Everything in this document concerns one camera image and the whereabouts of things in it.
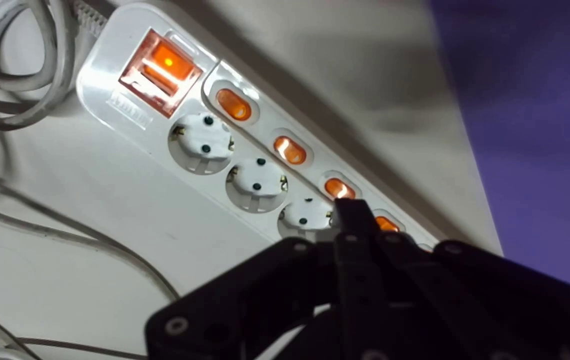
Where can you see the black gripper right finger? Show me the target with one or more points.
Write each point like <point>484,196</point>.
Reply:
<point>470,307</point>

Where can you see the white multi-socket power strip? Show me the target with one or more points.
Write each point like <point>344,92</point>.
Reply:
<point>245,147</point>

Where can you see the purple paper sheet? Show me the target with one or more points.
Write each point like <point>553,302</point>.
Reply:
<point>530,126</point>

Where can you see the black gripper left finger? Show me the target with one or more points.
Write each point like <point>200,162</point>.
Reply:
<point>297,300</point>

